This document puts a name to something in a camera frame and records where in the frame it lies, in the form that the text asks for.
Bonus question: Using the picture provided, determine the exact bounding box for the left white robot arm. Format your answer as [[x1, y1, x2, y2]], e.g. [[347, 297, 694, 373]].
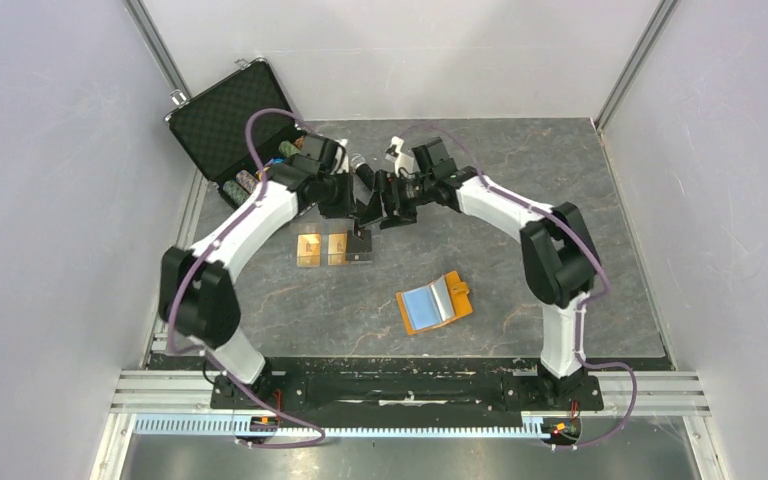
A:
[[158, 134, 357, 408]]

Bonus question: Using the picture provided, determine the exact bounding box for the black glitter cylinder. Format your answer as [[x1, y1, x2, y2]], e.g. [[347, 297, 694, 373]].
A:
[[349, 154, 375, 193]]

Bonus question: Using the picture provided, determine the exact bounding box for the green purple chip stack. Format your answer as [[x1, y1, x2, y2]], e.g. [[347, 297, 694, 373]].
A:
[[221, 180, 250, 207]]

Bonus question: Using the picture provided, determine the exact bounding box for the green red chip stack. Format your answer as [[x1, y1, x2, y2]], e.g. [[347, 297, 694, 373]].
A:
[[278, 141, 300, 159]]

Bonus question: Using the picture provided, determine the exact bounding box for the middle gold card in case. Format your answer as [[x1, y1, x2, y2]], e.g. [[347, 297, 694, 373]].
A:
[[326, 231, 349, 266]]

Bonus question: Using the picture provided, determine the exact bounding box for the black poker chip case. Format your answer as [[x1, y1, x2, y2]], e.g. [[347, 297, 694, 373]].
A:
[[166, 58, 345, 210]]

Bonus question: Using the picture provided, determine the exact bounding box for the gold card in case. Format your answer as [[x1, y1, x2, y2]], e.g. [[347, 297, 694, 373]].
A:
[[326, 231, 349, 266], [296, 233, 322, 268]]

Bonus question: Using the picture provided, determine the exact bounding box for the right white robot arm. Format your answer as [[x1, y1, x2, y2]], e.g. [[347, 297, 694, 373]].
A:
[[351, 137, 609, 408]]

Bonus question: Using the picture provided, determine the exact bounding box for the left gold card in case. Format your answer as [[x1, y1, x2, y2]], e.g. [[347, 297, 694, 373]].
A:
[[296, 233, 322, 268]]

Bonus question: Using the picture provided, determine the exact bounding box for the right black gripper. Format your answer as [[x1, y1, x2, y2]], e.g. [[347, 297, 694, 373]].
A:
[[361, 168, 437, 229]]

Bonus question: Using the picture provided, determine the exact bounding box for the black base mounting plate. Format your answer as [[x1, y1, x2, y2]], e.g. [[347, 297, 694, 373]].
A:
[[210, 357, 604, 428]]

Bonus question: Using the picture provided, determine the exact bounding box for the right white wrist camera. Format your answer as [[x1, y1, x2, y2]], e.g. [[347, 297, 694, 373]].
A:
[[385, 136, 418, 174]]

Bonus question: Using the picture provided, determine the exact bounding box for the black card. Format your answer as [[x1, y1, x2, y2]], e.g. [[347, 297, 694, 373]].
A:
[[346, 230, 373, 264]]

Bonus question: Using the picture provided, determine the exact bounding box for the orange leather card holder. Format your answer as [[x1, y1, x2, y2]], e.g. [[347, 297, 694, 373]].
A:
[[396, 271, 473, 335]]

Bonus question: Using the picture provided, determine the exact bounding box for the purple patterned chip stack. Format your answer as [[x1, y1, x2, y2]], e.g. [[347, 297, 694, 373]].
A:
[[235, 170, 259, 194]]

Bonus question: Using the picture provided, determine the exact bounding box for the grey slotted cable duct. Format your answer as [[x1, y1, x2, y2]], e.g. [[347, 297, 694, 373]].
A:
[[132, 413, 584, 439]]

